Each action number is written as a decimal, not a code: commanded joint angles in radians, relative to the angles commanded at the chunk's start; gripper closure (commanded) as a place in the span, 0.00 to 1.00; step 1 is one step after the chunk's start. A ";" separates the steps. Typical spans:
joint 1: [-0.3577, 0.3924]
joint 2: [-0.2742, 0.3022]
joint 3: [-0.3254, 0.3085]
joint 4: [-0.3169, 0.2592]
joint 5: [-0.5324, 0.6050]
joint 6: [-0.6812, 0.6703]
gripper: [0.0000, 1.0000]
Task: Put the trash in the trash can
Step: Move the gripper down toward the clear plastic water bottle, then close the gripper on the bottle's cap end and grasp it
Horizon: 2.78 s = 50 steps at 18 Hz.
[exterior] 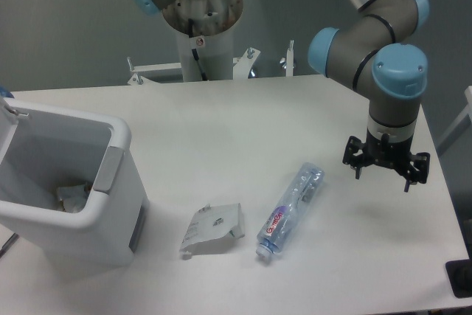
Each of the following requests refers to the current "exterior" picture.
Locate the black object at table edge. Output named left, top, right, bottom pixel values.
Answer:
left=445, top=259, right=471, bottom=299

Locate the crumpled paper trash in bin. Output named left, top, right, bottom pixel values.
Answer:
left=56, top=183, right=92, bottom=213

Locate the white metal base frame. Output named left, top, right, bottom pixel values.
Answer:
left=127, top=39, right=296, bottom=86

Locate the black cable on pedestal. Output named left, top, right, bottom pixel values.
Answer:
left=187, top=18, right=209, bottom=82

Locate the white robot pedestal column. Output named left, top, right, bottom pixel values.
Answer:
left=162, top=0, right=243, bottom=82

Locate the white paper package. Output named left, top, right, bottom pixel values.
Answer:
left=179, top=203, right=246, bottom=259

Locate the white plastic trash can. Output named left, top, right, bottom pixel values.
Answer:
left=1, top=98, right=149, bottom=266

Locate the white frame at right edge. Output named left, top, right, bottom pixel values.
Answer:
left=436, top=86, right=471, bottom=156

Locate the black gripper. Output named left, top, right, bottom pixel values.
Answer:
left=342, top=134, right=431, bottom=193

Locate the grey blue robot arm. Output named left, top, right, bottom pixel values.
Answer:
left=133, top=0, right=430, bottom=185

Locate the clear plastic water bottle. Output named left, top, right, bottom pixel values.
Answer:
left=256, top=162, right=325, bottom=262

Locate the blue object at left edge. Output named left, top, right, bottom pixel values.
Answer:
left=0, top=86, right=13, bottom=98

